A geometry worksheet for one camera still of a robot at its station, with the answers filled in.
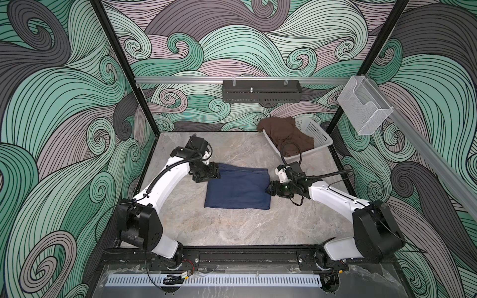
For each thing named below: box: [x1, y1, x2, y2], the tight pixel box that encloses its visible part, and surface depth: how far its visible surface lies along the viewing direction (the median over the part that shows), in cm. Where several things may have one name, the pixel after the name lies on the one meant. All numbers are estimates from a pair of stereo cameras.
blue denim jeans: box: [204, 162, 272, 210], surface depth 93 cm
